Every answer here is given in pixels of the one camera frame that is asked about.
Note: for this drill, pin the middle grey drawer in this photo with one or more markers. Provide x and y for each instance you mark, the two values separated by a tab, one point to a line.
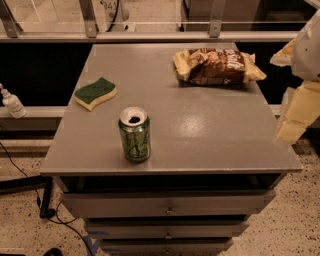
167	230

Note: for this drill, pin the bottom grey drawer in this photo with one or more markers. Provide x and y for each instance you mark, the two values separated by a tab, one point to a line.
124	246

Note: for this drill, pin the metal railing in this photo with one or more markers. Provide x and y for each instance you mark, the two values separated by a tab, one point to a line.
102	21

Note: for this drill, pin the white spray bottle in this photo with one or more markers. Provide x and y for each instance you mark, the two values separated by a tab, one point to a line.
12	103

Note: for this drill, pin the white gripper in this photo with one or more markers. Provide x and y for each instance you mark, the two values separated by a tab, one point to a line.
307	55

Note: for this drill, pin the green soda can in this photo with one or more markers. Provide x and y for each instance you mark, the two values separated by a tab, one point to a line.
134	128

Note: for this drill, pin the green yellow sponge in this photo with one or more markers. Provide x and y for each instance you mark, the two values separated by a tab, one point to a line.
91	95

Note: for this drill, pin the top grey drawer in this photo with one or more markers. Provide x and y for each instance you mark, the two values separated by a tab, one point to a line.
159	204

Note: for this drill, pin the brown chip bag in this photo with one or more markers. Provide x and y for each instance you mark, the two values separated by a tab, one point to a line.
207	66

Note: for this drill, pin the black table leg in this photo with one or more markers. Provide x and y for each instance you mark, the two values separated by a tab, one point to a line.
32	183

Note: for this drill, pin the grey drawer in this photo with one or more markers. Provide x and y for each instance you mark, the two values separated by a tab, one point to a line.
124	246
167	230
159	204

